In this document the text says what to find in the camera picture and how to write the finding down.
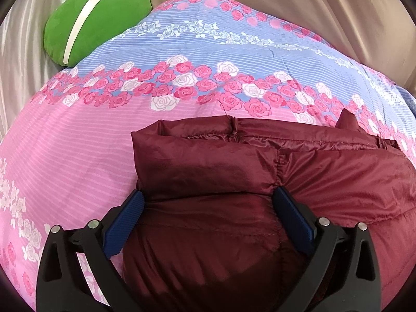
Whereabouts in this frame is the maroon quilted down jacket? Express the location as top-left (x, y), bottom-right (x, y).
top-left (123, 110), bottom-right (415, 311)

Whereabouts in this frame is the silver white curtain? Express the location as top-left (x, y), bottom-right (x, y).
top-left (1, 0), bottom-right (65, 137)

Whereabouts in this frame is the green plush pillow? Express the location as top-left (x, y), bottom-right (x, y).
top-left (43, 0), bottom-right (152, 67)

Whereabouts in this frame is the pink floral bed quilt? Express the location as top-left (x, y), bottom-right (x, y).
top-left (1, 0), bottom-right (415, 311)

